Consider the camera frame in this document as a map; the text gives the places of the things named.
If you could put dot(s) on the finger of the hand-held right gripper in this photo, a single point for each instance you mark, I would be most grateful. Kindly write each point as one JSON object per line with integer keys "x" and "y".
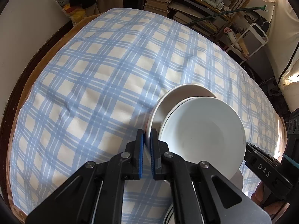
{"x": 252, "y": 155}

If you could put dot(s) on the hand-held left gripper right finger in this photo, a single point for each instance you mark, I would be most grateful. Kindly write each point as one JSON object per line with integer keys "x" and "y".
{"x": 153, "y": 154}

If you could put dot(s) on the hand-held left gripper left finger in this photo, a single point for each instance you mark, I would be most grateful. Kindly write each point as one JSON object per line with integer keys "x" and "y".
{"x": 139, "y": 154}

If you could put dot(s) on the plain white bowl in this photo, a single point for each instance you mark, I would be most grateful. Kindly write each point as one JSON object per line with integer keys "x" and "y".
{"x": 170, "y": 114}

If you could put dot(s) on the white cherry print plate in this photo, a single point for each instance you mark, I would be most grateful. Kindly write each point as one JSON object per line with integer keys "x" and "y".
{"x": 163, "y": 112}

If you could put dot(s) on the person's right hand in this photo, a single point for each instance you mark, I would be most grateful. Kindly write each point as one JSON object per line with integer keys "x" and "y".
{"x": 258, "y": 193}

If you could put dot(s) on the blue plaid tablecloth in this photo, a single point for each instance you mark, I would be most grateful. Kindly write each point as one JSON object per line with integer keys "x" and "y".
{"x": 93, "y": 86}

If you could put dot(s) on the white bedding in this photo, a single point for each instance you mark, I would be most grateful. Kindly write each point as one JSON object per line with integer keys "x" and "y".
{"x": 287, "y": 39}

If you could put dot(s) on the white trolley cart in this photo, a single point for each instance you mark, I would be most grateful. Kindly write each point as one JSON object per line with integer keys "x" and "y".
{"x": 259, "y": 31}

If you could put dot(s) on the black bag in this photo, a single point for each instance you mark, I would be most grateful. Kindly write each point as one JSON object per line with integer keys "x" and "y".
{"x": 253, "y": 18}

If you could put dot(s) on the flat pile of books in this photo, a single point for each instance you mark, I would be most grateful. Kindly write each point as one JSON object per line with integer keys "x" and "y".
{"x": 184, "y": 16}

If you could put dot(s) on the clothes fork pole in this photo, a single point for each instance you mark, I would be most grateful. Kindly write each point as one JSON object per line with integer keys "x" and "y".
{"x": 233, "y": 12}

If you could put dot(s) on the wooden table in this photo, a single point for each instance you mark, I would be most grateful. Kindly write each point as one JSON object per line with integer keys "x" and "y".
{"x": 88, "y": 18}

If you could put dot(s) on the plastic bag with yellow packets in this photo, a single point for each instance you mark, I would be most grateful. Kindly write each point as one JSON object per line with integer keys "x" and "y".
{"x": 74, "y": 11}

